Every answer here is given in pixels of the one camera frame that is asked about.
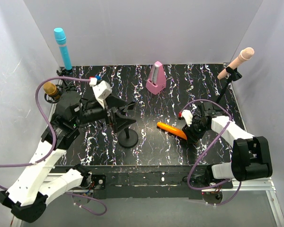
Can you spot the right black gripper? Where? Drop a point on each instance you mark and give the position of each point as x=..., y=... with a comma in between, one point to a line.
x=191, y=132

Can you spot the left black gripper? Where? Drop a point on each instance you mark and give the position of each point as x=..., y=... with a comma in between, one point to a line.
x=110, y=116

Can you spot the orange microphone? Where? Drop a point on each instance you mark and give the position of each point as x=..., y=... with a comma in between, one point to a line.
x=172, y=130

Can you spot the round base shock-mount stand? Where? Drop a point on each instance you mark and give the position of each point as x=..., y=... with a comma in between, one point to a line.
x=128, y=138

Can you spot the gold microphone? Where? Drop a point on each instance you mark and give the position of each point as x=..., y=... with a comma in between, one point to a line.
x=52, y=91

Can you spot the beige microphone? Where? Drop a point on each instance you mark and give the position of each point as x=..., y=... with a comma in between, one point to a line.
x=244, y=55

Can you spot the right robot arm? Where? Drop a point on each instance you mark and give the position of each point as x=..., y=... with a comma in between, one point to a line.
x=250, y=158

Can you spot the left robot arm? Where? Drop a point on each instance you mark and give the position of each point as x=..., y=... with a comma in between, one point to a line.
x=28, y=197

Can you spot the white blue small microphone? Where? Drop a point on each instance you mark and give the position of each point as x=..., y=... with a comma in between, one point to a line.
x=97, y=77

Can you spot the pink microphone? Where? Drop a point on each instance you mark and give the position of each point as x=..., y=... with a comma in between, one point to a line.
x=156, y=81

